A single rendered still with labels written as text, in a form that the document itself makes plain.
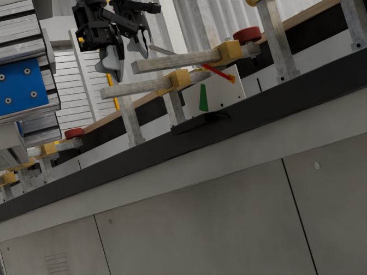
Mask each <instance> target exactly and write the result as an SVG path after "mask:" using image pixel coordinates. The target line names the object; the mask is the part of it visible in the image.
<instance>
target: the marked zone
mask: <svg viewBox="0 0 367 275"><path fill-rule="evenodd" d="M199 110H201V111H206V112H209V110H208V101H207V97H206V89H205V85H204V84H201V87H200V103H199Z"/></svg>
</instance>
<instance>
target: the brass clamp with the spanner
mask: <svg viewBox="0 0 367 275"><path fill-rule="evenodd" d="M216 49H219V52H220V55H221V60H219V61H217V62H215V63H208V64H207V65H209V66H211V67H213V68H214V67H218V66H222V65H227V64H229V63H232V62H234V61H236V60H237V59H239V58H242V57H243V54H242V50H241V47H240V44H239V41H238V40H231V41H225V42H224V43H222V44H219V45H218V46H216V47H214V48H213V49H211V50H216ZM201 69H202V70H203V71H205V72H210V70H208V69H206V68H205V67H203V68H201Z"/></svg>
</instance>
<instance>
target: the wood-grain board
mask: <svg viewBox="0 0 367 275"><path fill-rule="evenodd" d="M338 4H340V0H322V1H320V2H318V3H316V4H315V5H313V6H311V7H309V8H307V9H305V10H303V11H301V12H300V13H298V14H296V15H294V16H292V17H290V18H288V19H286V20H285V21H283V22H282V25H283V28H284V30H285V31H287V30H289V29H291V28H293V27H295V26H297V25H299V24H301V23H303V22H305V21H307V20H309V19H311V18H312V17H314V16H316V15H318V14H320V13H322V12H324V11H326V10H328V9H330V8H332V7H334V6H336V5H338ZM261 35H262V38H261V39H260V40H259V41H257V42H255V43H254V44H259V45H260V44H262V43H264V42H266V41H267V38H266V35H265V32H263V33H261ZM202 71H203V70H202ZM197 72H201V71H198V70H197V69H196V68H195V69H193V70H191V71H189V74H190V73H197ZM158 97H159V96H158V95H157V94H156V93H155V92H154V91H152V92H151V93H149V94H147V95H145V96H143V97H141V98H139V99H137V100H136V101H134V102H133V106H134V109H136V108H138V107H140V106H142V105H144V104H146V103H148V102H150V101H152V100H154V99H156V98H158ZM121 116H122V114H121V110H120V109H119V110H117V111H115V112H113V113H111V114H109V115H107V116H106V117H104V118H102V119H100V120H99V121H96V122H94V123H92V124H91V125H89V126H87V127H85V128H84V129H82V131H83V136H84V135H86V134H88V133H90V132H92V131H94V130H96V129H98V128H100V127H102V126H103V125H105V124H107V123H109V122H111V121H113V120H115V119H117V118H119V117H121ZM81 137H82V136H81ZM78 138H80V137H78ZM71 140H73V139H70V140H66V138H65V139H63V140H61V141H59V144H60V143H64V142H68V141H71Z"/></svg>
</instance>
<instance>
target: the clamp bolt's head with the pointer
mask: <svg viewBox="0 0 367 275"><path fill-rule="evenodd" d="M203 67H205V68H206V69H208V70H211V71H213V72H214V73H216V74H218V75H220V76H222V77H224V78H226V79H228V80H233V79H232V78H231V77H230V76H228V75H226V74H224V73H222V72H220V71H218V70H216V69H215V68H213V67H211V66H209V65H207V64H203ZM203 67H202V68H203Z"/></svg>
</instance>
